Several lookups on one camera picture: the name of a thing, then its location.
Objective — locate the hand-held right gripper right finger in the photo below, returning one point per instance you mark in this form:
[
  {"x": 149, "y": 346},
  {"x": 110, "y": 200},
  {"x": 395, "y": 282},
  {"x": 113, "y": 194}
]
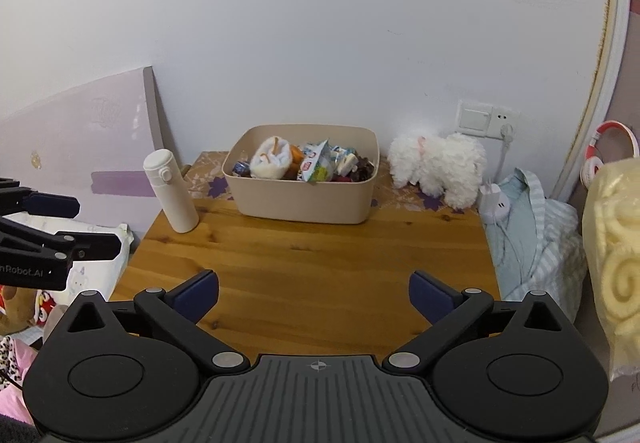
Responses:
[{"x": 430, "y": 295}]

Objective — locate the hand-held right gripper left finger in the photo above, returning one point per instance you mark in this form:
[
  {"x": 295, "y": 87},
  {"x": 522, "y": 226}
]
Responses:
[{"x": 195, "y": 295}]

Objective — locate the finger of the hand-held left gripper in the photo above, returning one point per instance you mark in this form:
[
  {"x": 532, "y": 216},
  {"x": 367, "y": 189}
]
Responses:
[
  {"x": 50, "y": 206},
  {"x": 90, "y": 247}
]

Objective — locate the beige plastic storage bin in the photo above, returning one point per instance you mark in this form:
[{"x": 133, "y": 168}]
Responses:
[{"x": 300, "y": 203}]

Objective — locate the brown plaid plush toy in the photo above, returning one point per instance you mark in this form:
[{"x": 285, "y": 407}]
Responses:
[{"x": 364, "y": 169}]

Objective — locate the white fluffy sock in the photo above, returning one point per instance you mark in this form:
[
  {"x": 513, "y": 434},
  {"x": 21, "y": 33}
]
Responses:
[{"x": 270, "y": 164}]

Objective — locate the white snack bag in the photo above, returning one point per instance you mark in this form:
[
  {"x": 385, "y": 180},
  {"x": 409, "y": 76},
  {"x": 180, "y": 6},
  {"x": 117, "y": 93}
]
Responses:
[{"x": 316, "y": 165}]

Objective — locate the orange bottle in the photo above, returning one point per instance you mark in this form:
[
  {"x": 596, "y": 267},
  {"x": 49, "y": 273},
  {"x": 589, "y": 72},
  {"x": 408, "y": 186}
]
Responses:
[{"x": 297, "y": 154}]

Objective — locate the wooden desktop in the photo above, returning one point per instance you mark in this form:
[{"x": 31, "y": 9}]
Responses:
[{"x": 300, "y": 263}]

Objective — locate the white printed plastic bag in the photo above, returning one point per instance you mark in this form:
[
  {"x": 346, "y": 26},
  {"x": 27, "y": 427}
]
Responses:
[{"x": 90, "y": 225}]

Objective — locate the brown red plush toy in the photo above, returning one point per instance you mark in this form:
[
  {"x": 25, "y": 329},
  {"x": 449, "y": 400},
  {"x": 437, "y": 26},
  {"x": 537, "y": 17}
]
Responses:
[{"x": 20, "y": 308}]

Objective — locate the pink board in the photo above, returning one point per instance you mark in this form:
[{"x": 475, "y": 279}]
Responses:
[{"x": 75, "y": 138}]

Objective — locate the leopard print cloth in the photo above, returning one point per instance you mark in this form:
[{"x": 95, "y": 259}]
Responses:
[{"x": 10, "y": 358}]

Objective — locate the white thermos bottle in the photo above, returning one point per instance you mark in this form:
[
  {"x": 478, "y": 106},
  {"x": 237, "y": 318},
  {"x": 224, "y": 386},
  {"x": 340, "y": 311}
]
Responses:
[{"x": 170, "y": 198}]

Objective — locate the floral table mat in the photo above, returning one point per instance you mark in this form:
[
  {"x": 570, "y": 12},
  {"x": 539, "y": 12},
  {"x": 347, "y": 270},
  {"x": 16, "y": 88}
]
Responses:
[{"x": 400, "y": 200}]

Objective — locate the white power strip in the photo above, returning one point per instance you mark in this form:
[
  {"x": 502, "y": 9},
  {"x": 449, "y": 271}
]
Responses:
[{"x": 497, "y": 213}]

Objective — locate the light blue striped clothing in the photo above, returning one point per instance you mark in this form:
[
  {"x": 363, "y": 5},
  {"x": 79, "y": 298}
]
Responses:
[{"x": 540, "y": 243}]

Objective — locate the white plush dog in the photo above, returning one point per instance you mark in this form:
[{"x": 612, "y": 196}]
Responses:
[{"x": 440, "y": 168}]

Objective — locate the pink cloth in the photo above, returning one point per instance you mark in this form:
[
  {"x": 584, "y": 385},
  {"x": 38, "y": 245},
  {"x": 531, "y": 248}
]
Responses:
[{"x": 20, "y": 403}]

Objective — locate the yellow fleece blanket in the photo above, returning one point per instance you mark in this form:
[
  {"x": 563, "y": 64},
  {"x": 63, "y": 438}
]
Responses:
[{"x": 620, "y": 248}]

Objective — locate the red white headphones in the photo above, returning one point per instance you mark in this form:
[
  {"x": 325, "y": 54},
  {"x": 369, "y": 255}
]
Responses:
[{"x": 592, "y": 168}]

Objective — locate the white gold-trimmed headboard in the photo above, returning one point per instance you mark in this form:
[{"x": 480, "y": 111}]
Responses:
[{"x": 615, "y": 23}]

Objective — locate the white wall switch socket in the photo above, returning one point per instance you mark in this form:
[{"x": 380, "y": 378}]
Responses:
[{"x": 475, "y": 118}]

